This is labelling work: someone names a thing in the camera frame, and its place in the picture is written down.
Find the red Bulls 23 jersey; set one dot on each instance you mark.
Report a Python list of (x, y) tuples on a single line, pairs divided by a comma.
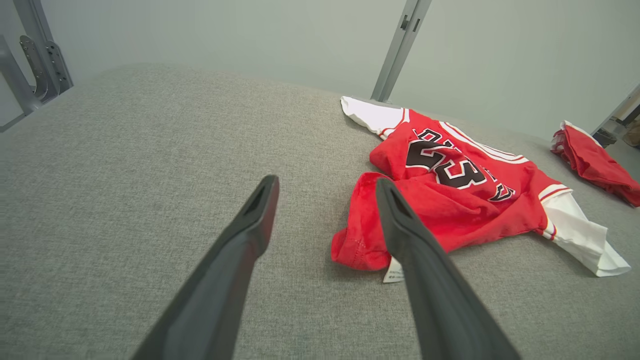
[(450, 200)]

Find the grey partition edge post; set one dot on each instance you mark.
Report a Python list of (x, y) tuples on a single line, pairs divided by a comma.
[(617, 112)]

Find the red shorts with white stripe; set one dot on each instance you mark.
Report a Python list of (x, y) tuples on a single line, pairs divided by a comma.
[(595, 162)]

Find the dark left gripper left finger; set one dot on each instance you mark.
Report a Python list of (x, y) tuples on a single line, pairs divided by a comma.
[(225, 280)]

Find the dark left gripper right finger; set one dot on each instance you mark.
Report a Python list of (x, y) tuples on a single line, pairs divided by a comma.
[(435, 290)]

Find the grey metal bracket frame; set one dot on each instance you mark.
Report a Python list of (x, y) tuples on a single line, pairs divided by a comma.
[(35, 65)]

